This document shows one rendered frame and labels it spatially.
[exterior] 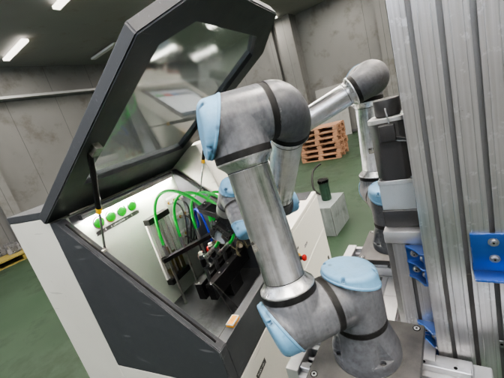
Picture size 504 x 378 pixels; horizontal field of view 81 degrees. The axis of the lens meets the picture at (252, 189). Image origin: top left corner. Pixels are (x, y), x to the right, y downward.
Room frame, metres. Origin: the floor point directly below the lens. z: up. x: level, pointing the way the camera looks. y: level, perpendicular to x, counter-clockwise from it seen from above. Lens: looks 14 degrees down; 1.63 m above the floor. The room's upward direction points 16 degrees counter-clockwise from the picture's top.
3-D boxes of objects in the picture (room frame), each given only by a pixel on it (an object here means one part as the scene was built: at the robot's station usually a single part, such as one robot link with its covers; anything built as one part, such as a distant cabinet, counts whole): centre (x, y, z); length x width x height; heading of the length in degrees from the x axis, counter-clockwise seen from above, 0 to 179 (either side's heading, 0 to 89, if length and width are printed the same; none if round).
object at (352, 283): (0.56, -0.14, 1.20); 0.13 x 0.12 x 0.14; 103
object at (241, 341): (1.10, 0.09, 0.87); 0.62 x 0.04 x 0.16; 151
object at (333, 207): (3.65, -0.69, 0.38); 0.78 x 0.64 x 0.75; 51
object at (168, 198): (1.56, 0.41, 1.20); 0.13 x 0.03 x 0.31; 151
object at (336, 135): (7.63, -2.13, 0.41); 1.10 x 0.75 x 0.82; 54
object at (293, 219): (1.76, -0.17, 0.96); 0.70 x 0.22 x 0.03; 151
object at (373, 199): (0.96, -0.45, 1.20); 0.13 x 0.12 x 0.14; 169
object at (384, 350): (0.56, -0.15, 1.09); 0.15 x 0.15 x 0.10
